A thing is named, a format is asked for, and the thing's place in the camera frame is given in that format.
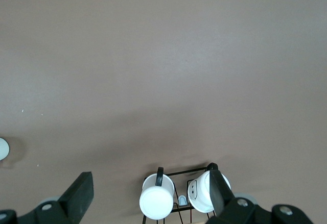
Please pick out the grey rack hook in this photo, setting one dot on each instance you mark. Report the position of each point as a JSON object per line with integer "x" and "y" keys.
{"x": 182, "y": 200}

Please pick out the plain white mug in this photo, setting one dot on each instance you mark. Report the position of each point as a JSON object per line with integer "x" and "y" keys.
{"x": 155, "y": 203}

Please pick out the white mug with face print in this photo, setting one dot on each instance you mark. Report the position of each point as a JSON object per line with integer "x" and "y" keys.
{"x": 199, "y": 190}

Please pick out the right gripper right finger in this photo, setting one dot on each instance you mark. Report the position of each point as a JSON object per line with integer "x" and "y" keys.
{"x": 217, "y": 190}

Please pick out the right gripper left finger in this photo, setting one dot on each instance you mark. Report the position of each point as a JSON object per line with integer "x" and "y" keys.
{"x": 76, "y": 196}

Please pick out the beige mug with grey inside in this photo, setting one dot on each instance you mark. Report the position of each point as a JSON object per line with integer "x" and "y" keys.
{"x": 3, "y": 148}

